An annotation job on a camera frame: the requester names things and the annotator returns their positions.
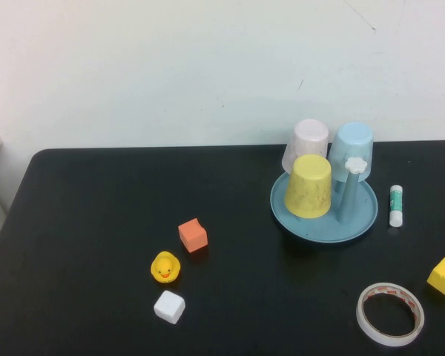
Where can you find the yellow foam cube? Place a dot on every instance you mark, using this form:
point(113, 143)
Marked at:
point(443, 278)

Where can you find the pink translucent plastic cup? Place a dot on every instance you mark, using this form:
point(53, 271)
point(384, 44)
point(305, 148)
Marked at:
point(311, 137)

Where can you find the orange foam cube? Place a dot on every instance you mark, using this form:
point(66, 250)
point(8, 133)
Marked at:
point(193, 237)

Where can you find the yellow rubber duck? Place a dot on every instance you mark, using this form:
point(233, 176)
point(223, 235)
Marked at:
point(165, 269)

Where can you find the blue translucent plastic cup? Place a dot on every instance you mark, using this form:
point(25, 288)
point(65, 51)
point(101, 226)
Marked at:
point(356, 141)

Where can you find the yellow plastic cup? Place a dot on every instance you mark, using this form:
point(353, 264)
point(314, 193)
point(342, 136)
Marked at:
point(308, 189)

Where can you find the white foam cube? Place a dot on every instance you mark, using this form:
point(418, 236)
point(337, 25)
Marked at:
point(168, 308)

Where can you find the white green glue stick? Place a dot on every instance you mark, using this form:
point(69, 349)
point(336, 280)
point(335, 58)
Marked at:
point(397, 207)

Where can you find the white double-sided tape roll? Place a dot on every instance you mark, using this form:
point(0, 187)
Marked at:
point(389, 341)

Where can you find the blue cup stand with pegs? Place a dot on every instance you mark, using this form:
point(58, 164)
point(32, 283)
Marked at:
point(319, 231)

